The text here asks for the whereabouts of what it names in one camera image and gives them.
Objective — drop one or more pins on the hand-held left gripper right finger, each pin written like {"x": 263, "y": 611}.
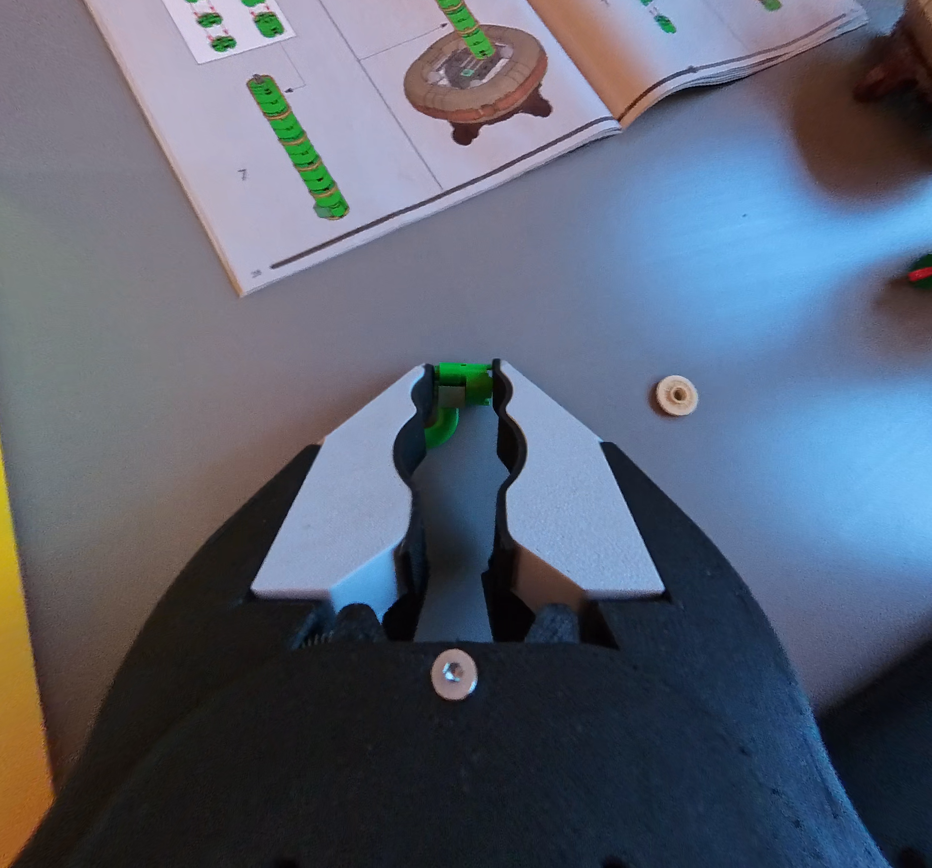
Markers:
{"x": 575, "y": 518}

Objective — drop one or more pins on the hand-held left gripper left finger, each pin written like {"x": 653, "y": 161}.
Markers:
{"x": 327, "y": 518}

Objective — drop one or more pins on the tan round plate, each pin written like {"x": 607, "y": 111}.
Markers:
{"x": 677, "y": 396}

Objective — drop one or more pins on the green round brick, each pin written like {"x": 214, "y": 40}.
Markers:
{"x": 925, "y": 263}
{"x": 466, "y": 381}

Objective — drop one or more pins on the grey desk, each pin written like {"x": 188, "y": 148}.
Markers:
{"x": 582, "y": 263}

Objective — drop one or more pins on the yellow storage bin stack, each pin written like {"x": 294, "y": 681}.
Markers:
{"x": 14, "y": 664}

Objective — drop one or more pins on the open instruction booklet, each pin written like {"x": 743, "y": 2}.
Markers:
{"x": 364, "y": 118}

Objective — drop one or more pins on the tan round pot model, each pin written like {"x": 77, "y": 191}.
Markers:
{"x": 899, "y": 45}

